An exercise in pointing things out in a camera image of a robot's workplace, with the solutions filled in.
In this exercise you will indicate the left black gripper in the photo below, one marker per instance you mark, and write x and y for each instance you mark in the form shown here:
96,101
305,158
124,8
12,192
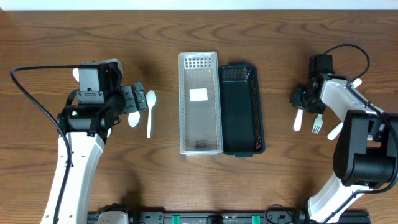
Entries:
129,105

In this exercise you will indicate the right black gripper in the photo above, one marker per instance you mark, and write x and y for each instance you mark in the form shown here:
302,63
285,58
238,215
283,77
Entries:
295,100

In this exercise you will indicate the white plastic fork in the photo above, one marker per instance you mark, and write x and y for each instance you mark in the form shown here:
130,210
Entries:
335,131
357,82
318,123

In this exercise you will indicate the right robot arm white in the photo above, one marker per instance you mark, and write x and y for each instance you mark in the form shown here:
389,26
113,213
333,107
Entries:
365,157

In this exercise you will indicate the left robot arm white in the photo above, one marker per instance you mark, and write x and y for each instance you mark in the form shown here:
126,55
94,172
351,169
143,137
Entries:
86,123

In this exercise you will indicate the white plastic spoon inverted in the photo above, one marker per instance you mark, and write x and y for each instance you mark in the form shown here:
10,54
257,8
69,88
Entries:
133,119

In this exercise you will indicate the white plastic spoon upright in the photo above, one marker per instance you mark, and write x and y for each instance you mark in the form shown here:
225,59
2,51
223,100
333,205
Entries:
151,101

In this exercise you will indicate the dark green perforated basket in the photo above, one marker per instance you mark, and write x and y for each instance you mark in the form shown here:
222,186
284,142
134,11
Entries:
241,114

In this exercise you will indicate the clear perforated plastic basket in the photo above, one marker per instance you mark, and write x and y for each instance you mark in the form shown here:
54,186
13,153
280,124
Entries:
199,104

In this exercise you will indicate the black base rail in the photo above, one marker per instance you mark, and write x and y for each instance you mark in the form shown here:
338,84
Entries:
120,214

